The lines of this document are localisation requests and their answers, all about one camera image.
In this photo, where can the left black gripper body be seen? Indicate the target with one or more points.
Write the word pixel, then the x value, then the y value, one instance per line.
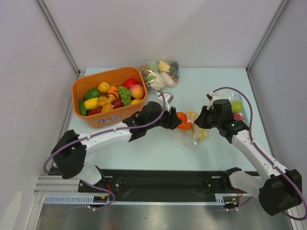
pixel 165 121

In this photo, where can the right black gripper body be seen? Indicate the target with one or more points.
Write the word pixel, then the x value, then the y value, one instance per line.
pixel 204 119

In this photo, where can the fake orange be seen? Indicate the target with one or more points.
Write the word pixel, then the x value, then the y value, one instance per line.
pixel 185 125

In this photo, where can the zip bag of fruit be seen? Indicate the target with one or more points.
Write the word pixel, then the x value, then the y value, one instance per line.
pixel 198 134

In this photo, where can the red fake apple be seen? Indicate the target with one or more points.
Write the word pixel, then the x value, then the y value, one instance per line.
pixel 130 82

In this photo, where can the green fake cucumber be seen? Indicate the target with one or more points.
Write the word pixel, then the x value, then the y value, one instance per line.
pixel 82 108

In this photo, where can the orange fake pumpkin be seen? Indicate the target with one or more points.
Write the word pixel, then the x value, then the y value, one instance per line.
pixel 182 116

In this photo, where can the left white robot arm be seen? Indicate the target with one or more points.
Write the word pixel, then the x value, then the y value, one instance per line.
pixel 70 152

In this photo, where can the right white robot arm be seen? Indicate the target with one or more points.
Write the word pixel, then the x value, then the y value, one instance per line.
pixel 277 188

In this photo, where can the zip bag with pear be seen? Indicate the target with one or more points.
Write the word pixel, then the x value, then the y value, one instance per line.
pixel 236 102

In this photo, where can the fake peach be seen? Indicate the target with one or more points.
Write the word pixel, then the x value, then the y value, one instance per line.
pixel 137 91

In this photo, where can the zip bag of vegetables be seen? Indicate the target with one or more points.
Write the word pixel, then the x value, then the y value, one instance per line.
pixel 159 75

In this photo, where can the green fake grapes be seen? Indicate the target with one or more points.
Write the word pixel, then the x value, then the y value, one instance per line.
pixel 125 95

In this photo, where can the yellow fake lemon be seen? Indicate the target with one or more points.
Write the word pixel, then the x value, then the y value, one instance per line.
pixel 103 87

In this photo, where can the yellow fake mango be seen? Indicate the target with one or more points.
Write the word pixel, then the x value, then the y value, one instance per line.
pixel 91 104

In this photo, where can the green fake bell pepper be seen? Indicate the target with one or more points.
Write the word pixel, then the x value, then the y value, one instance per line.
pixel 92 93

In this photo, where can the orange plastic bin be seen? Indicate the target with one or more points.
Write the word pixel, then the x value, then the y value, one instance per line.
pixel 110 108

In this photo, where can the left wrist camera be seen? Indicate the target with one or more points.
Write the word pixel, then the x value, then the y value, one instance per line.
pixel 164 99

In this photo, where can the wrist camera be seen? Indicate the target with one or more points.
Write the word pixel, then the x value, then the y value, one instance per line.
pixel 212 96
pixel 164 99

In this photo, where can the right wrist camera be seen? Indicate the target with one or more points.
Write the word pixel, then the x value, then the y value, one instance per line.
pixel 212 96

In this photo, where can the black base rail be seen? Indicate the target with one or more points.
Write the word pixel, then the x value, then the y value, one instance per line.
pixel 168 186

